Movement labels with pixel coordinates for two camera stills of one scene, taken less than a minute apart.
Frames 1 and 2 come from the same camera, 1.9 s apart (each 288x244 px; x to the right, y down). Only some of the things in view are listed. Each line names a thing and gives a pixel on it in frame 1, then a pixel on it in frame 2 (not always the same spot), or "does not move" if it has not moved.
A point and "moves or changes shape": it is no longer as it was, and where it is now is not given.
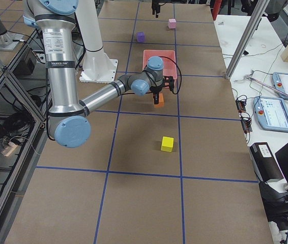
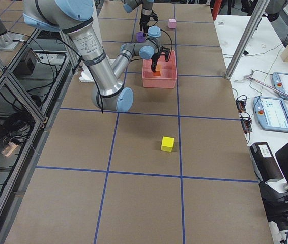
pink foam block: [172, 23] does not move
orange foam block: [161, 101] moves or changes shape
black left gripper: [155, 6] → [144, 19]
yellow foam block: [167, 144] does not move
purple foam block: [140, 36] does not move
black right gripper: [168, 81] → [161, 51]
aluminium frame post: [247, 38] does not move
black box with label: [265, 164] does not move
